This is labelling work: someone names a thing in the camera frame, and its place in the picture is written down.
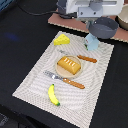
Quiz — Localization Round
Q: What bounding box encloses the yellow toy banana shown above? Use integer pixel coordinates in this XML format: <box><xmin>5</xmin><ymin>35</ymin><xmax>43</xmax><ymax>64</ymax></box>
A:
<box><xmin>48</xmin><ymin>84</ymin><xmax>60</xmax><ymax>106</ymax></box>

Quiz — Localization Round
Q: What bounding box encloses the yellow toy cheese wedge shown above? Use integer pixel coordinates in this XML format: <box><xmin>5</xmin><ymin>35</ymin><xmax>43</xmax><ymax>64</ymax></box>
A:
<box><xmin>54</xmin><ymin>34</ymin><xmax>70</xmax><ymax>45</ymax></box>

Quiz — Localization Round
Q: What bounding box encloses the light blue milk carton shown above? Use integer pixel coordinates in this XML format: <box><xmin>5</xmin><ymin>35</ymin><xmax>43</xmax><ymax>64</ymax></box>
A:
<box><xmin>84</xmin><ymin>33</ymin><xmax>99</xmax><ymax>51</ymax></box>

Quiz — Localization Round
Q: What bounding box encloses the orange toy bread loaf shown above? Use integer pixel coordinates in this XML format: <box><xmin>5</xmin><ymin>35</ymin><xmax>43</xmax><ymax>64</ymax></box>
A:
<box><xmin>57</xmin><ymin>56</ymin><xmax>81</xmax><ymax>75</ymax></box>

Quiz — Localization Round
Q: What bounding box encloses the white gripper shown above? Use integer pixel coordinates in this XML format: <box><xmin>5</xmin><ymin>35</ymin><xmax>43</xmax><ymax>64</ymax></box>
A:
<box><xmin>66</xmin><ymin>0</ymin><xmax>124</xmax><ymax>19</ymax></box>

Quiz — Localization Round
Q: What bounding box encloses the fork with wooden handle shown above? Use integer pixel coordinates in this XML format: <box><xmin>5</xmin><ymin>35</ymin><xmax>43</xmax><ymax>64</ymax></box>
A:
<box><xmin>43</xmin><ymin>71</ymin><xmax>85</xmax><ymax>89</ymax></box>

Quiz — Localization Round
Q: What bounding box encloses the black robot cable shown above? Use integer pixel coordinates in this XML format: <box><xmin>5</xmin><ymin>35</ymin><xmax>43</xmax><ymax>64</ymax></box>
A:
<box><xmin>18</xmin><ymin>3</ymin><xmax>63</xmax><ymax>17</ymax></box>

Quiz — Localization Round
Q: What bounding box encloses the round wooden plate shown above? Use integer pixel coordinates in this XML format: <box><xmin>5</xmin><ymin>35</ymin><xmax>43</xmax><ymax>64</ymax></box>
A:
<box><xmin>55</xmin><ymin>55</ymin><xmax>83</xmax><ymax>79</ymax></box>

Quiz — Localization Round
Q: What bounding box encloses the beige bowl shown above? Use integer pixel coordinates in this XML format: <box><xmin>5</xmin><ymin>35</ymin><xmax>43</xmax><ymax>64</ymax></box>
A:
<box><xmin>118</xmin><ymin>5</ymin><xmax>128</xmax><ymax>30</ymax></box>

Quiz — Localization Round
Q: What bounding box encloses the beige woven placemat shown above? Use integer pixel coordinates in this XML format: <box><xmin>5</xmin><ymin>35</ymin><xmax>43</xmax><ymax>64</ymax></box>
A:
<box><xmin>13</xmin><ymin>33</ymin><xmax>114</xmax><ymax>128</ymax></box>

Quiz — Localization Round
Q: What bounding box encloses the knife with wooden handle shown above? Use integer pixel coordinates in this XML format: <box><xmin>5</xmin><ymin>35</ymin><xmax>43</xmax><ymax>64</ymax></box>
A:
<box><xmin>57</xmin><ymin>49</ymin><xmax>97</xmax><ymax>63</ymax></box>

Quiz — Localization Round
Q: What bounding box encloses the grey toy pan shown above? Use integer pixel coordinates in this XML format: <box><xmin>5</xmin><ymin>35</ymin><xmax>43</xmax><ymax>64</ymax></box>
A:
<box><xmin>88</xmin><ymin>17</ymin><xmax>119</xmax><ymax>39</ymax></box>

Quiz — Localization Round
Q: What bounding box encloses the grey toy pot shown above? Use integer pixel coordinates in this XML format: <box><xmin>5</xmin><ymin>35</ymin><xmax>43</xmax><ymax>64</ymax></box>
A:
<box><xmin>56</xmin><ymin>0</ymin><xmax>71</xmax><ymax>19</ymax></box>

